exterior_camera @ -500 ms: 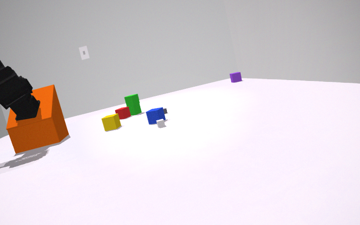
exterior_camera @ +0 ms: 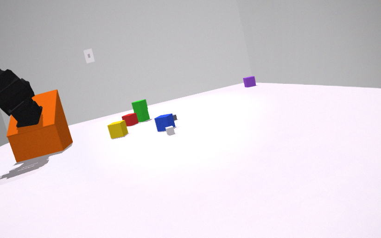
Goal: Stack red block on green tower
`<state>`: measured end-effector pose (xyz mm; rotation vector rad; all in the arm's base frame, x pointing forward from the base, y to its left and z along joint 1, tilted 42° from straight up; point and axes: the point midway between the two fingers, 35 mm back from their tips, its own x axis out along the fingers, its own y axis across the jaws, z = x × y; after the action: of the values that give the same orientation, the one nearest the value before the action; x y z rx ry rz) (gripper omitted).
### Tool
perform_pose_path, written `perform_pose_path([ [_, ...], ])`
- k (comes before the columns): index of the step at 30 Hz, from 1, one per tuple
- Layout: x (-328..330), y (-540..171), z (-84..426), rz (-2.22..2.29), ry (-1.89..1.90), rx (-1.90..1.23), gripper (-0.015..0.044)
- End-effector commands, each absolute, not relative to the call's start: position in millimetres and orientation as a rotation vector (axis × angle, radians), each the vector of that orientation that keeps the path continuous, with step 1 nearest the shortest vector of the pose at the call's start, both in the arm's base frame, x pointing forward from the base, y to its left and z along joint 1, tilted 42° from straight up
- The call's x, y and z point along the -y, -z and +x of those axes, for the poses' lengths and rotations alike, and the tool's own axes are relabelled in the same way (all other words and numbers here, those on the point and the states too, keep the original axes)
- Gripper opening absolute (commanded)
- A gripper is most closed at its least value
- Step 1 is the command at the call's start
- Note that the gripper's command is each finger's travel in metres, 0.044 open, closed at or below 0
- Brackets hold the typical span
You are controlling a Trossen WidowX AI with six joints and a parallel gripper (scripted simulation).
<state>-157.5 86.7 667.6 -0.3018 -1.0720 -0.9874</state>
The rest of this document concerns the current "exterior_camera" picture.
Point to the yellow block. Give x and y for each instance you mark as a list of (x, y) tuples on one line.
[(117, 129)]

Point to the purple block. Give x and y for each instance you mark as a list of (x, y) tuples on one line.
[(249, 81)]

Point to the blue block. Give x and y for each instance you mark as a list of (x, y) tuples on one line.
[(164, 121)]

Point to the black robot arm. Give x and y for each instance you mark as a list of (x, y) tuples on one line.
[(16, 99)]

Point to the green block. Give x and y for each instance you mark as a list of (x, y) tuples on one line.
[(139, 106), (143, 116)]

